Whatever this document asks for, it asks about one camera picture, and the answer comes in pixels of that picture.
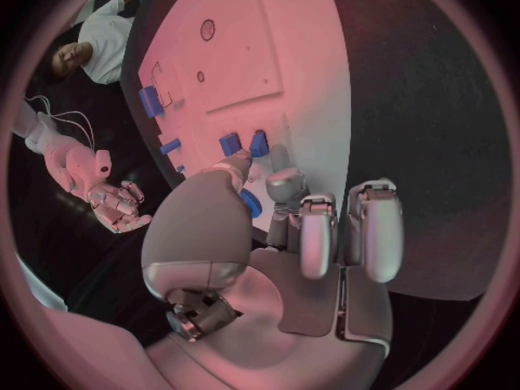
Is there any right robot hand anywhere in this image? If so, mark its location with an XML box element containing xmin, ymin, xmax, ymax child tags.
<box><xmin>85</xmin><ymin>179</ymin><xmax>154</xmax><ymax>235</ymax></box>

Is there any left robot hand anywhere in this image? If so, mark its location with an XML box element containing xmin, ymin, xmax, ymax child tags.
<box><xmin>140</xmin><ymin>144</ymin><xmax>406</xmax><ymax>390</ymax></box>

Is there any white task board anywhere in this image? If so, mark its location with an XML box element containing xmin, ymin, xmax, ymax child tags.
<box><xmin>137</xmin><ymin>0</ymin><xmax>353</xmax><ymax>233</ymax></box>

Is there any blue gear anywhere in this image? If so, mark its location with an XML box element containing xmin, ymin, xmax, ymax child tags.
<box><xmin>238</xmin><ymin>187</ymin><xmax>263</xmax><ymax>219</ymax></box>

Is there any blue cylinder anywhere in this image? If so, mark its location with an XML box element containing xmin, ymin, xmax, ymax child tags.
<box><xmin>159</xmin><ymin>138</ymin><xmax>182</xmax><ymax>156</ymax></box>

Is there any large blue block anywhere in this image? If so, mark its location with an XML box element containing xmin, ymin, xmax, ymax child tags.
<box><xmin>137</xmin><ymin>86</ymin><xmax>166</xmax><ymax>120</ymax></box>

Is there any blue square block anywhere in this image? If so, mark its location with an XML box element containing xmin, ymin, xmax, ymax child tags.
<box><xmin>218</xmin><ymin>132</ymin><xmax>244</xmax><ymax>158</ymax></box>

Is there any blue wedge block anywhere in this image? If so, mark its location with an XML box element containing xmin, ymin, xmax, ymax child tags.
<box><xmin>248</xmin><ymin>130</ymin><xmax>270</xmax><ymax>159</ymax></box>

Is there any person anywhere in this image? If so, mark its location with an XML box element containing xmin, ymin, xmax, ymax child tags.
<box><xmin>42</xmin><ymin>0</ymin><xmax>159</xmax><ymax>86</ymax></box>

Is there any white cable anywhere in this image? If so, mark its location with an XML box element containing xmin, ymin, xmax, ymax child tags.
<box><xmin>23</xmin><ymin>93</ymin><xmax>94</xmax><ymax>147</ymax></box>
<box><xmin>48</xmin><ymin>110</ymin><xmax>98</xmax><ymax>153</ymax></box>

